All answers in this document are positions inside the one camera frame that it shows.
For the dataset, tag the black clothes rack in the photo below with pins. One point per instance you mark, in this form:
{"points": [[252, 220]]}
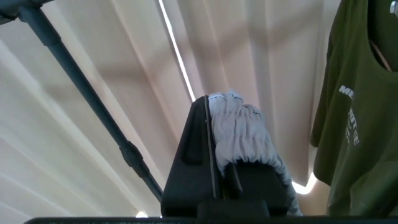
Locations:
{"points": [[84, 87]]}

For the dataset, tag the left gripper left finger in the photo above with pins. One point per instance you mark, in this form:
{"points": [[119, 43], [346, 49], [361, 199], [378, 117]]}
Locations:
{"points": [[189, 177]]}

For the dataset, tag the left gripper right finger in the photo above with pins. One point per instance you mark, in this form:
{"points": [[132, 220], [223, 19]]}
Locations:
{"points": [[261, 183]]}

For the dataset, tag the green sleeveless shirt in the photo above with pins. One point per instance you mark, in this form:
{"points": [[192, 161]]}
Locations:
{"points": [[357, 109]]}

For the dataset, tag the pink clothes hanger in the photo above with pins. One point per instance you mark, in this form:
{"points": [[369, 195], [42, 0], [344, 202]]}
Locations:
{"points": [[381, 56]]}

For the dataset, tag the pale grey garment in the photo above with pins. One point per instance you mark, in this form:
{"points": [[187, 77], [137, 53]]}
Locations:
{"points": [[239, 133]]}

